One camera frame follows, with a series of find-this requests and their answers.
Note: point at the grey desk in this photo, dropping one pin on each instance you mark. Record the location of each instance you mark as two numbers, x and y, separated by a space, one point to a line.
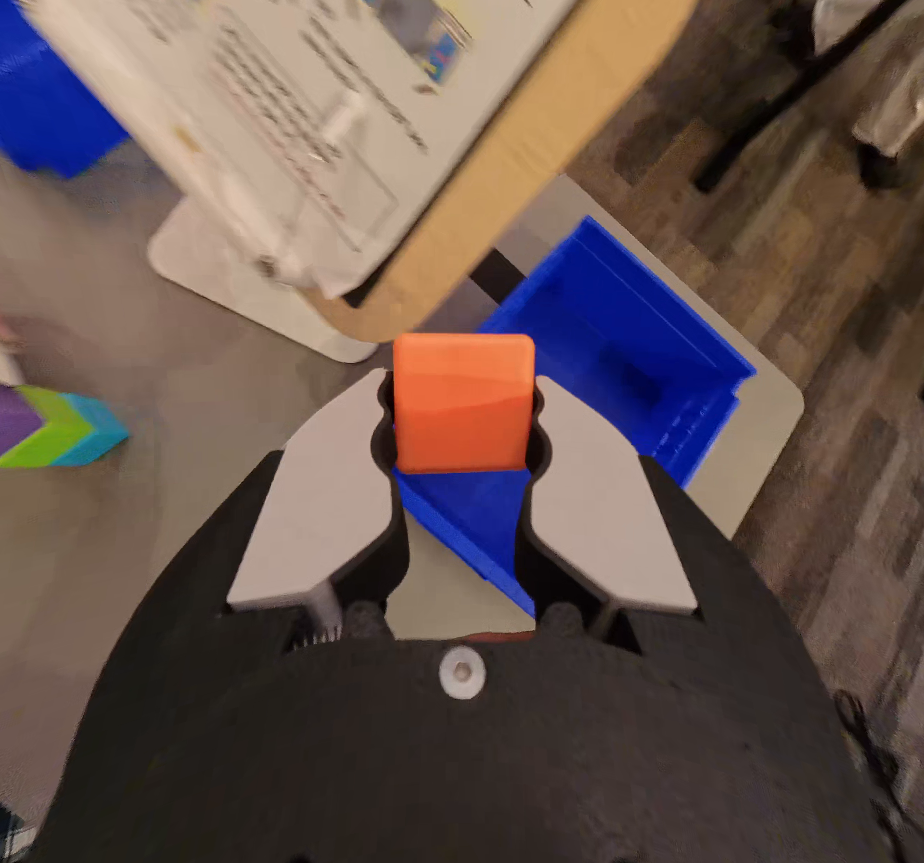
144 552

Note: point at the blue plastic bin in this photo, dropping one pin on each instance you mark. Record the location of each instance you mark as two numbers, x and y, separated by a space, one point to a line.
43 112
613 343

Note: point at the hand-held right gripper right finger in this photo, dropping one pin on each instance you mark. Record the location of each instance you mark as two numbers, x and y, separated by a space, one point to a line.
606 516

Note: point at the instruction board on stand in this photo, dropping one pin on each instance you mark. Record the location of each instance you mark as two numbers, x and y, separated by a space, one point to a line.
548 119

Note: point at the printed instruction sheet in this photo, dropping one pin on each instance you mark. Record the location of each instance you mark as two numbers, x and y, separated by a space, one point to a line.
289 47

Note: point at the orange cube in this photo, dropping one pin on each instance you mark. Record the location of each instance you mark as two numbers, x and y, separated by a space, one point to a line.
462 408

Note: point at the white cloth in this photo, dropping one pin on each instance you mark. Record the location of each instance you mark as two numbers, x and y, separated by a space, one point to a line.
852 4

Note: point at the black tripod stand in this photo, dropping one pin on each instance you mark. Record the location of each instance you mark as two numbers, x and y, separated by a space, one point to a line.
765 123

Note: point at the green cube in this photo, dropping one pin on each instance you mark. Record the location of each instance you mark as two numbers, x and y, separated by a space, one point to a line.
61 437

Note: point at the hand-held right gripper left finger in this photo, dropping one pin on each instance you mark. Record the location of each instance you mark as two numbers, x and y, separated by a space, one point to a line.
317 516

